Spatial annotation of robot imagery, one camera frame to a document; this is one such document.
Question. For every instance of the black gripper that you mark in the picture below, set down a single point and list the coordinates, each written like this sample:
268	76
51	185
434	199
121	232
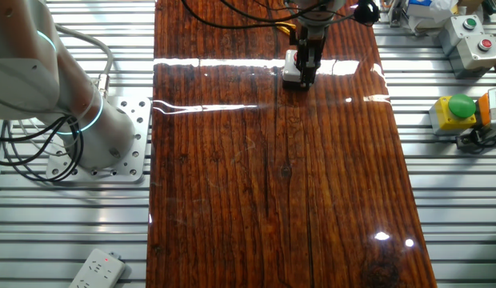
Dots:
313	35

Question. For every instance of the grey box red mushroom button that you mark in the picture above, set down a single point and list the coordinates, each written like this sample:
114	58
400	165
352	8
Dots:
289	72

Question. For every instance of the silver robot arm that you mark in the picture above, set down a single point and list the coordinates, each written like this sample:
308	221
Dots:
32	72

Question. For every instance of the grey box green flat button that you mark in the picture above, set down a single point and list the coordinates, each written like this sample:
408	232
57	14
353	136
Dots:
458	32

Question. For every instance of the yellow box green mushroom button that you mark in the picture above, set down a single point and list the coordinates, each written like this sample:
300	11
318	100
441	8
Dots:
462	106

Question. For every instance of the grey box red flat button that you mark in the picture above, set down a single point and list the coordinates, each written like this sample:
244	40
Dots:
472	58

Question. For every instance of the yellow clothespin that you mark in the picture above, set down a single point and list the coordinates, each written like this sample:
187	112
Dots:
287	30

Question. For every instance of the blue white small box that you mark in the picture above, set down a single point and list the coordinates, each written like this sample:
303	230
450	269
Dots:
419	5

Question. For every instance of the wood grain board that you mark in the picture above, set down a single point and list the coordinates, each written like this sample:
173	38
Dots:
232	180

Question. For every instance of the white crumpled plastic bag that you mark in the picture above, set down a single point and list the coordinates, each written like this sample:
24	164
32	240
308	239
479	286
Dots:
444	5

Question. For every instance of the cardboard box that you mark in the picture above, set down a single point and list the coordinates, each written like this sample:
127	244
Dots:
470	5

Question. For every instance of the black clamp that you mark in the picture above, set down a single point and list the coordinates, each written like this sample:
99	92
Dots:
472	140

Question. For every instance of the orange white device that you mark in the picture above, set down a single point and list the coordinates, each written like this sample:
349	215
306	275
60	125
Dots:
494	105

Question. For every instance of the white power strip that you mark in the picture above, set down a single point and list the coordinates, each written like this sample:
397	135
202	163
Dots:
98	272

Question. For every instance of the metal bracket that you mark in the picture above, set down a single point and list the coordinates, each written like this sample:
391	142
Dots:
395	16

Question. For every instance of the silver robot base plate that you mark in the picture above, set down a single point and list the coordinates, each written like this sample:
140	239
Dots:
141	132

